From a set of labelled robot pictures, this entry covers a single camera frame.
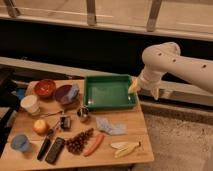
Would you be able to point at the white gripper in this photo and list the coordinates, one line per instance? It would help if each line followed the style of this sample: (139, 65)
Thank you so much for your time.
(148, 80)

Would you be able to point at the black rectangular eraser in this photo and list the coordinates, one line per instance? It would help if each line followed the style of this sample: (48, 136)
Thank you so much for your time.
(55, 150)

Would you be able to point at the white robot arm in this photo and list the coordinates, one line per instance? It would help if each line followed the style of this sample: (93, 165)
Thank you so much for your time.
(166, 58)

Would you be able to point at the white paper cup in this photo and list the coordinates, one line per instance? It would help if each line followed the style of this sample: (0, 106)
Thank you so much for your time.
(30, 104)

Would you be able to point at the blue plastic cup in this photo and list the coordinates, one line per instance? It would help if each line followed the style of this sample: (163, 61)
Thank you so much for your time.
(21, 143)

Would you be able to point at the green plastic tray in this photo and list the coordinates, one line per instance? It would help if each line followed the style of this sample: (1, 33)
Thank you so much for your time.
(108, 92)

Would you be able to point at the crumpled blue white cloth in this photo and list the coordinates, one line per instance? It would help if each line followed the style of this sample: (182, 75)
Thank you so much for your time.
(104, 125)

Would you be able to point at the yellow banana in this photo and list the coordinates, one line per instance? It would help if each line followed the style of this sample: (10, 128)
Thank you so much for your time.
(124, 148)

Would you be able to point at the orange carrot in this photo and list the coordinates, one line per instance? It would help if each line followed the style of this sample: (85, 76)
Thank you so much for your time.
(95, 145)

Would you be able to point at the blue cloth in bowl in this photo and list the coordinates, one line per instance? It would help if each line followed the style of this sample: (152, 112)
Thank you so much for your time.
(72, 94)

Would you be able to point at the wooden cutting board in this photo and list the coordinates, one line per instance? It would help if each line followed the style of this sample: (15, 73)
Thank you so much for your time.
(51, 106)

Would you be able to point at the purple bowl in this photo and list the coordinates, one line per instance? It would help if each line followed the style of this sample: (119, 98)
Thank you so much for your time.
(61, 92)

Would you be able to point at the black binder clip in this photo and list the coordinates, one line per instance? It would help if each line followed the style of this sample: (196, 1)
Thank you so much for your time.
(65, 122)

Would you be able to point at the bunch of dark grapes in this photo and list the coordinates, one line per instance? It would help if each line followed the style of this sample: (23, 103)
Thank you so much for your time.
(76, 144)

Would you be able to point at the metal spoon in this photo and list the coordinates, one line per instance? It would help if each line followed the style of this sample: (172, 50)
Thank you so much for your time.
(48, 114)

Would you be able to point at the red bowl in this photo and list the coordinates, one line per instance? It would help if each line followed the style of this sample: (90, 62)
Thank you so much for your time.
(45, 88)

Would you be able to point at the red yellow apple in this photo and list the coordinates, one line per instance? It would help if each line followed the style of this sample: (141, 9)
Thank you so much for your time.
(40, 127)

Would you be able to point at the black chair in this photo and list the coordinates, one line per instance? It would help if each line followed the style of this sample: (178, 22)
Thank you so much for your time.
(8, 100)

